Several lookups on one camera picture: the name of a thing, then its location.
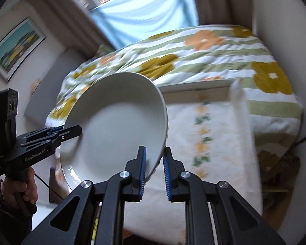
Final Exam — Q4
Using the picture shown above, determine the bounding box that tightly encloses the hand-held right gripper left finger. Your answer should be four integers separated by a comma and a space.
20, 145, 147, 245

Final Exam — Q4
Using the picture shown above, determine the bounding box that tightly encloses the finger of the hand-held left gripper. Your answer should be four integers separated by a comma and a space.
21, 125, 65, 141
20, 125, 83, 149

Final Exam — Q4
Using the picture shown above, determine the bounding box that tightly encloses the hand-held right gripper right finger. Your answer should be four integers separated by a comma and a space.
163, 146, 287, 245

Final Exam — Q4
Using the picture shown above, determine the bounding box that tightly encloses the white deep plate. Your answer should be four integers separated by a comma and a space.
59, 72, 169, 192

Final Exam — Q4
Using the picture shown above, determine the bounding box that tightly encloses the person's left forearm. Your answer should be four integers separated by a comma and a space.
0, 180, 33, 245

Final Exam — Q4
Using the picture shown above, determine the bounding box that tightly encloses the person's left hand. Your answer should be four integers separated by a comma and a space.
2, 167, 39, 210

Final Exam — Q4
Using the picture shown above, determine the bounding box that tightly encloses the grey flat panel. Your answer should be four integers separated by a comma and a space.
24, 46, 95, 123

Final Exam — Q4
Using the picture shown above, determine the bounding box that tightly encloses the white embroidered tablecloth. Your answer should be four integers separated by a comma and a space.
55, 83, 264, 235

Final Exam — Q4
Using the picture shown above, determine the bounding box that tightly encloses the framed colourful picture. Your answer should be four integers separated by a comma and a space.
0, 17, 47, 83

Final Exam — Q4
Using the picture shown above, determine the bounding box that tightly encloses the long white rectangular plate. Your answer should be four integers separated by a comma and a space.
159, 80, 240, 94

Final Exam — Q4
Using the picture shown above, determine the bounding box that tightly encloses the green paper sheet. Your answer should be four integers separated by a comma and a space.
263, 184, 290, 194

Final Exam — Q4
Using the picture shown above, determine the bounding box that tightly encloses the brown crumpled paper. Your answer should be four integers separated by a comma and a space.
255, 148, 302, 206

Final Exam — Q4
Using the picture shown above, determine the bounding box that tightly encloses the beige curtain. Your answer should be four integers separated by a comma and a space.
33, 0, 111, 49
189, 0, 253, 29

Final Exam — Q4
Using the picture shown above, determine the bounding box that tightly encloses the floral striped blanket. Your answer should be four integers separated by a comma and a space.
44, 24, 304, 147

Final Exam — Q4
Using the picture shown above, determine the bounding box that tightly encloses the light blue cloth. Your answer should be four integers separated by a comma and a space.
89, 0, 200, 51

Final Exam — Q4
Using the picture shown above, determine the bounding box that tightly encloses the small wall ornament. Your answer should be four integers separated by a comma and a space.
30, 79, 43, 93

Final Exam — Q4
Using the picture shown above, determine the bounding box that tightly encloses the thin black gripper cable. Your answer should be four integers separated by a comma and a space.
34, 173, 67, 200

